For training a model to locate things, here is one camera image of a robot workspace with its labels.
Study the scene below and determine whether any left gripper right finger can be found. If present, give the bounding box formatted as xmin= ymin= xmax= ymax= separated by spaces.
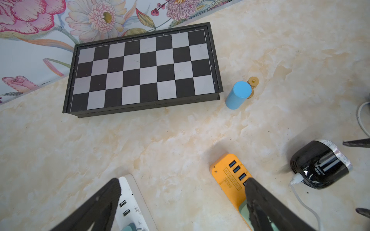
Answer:
xmin=245 ymin=178 xmax=314 ymax=231

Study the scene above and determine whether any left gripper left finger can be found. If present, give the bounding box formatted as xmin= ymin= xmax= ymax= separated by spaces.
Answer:
xmin=52 ymin=178 xmax=121 ymax=231

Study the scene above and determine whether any thin white USB cable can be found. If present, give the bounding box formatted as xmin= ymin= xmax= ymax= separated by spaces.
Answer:
xmin=356 ymin=100 xmax=370 ymax=138

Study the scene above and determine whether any black electric shaver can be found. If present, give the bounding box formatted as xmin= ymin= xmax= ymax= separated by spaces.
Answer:
xmin=290 ymin=139 xmax=353 ymax=190

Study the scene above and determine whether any light green USB charger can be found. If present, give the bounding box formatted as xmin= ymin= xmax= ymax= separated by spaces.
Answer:
xmin=239 ymin=200 xmax=254 ymax=231

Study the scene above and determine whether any orange power strip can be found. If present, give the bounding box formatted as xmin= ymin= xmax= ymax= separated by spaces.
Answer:
xmin=210 ymin=153 xmax=252 ymax=215

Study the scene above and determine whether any teal charger on white strip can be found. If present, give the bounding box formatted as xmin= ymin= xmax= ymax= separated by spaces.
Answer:
xmin=121 ymin=223 xmax=137 ymax=231

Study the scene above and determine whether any white power strip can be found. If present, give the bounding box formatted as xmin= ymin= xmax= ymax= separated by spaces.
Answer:
xmin=115 ymin=174 xmax=158 ymax=231

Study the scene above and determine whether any blue cylinder block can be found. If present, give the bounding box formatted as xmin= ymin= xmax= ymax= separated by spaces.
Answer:
xmin=225 ymin=81 xmax=252 ymax=110

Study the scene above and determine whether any gold chess pawn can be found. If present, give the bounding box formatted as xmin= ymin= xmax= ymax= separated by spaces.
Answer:
xmin=248 ymin=77 xmax=259 ymax=99

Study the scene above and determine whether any black white chessboard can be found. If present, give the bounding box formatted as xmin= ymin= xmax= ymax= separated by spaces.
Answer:
xmin=63 ymin=23 xmax=223 ymax=118

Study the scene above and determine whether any white shaver USB cable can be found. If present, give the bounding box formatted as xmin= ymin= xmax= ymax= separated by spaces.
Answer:
xmin=288 ymin=173 xmax=323 ymax=231

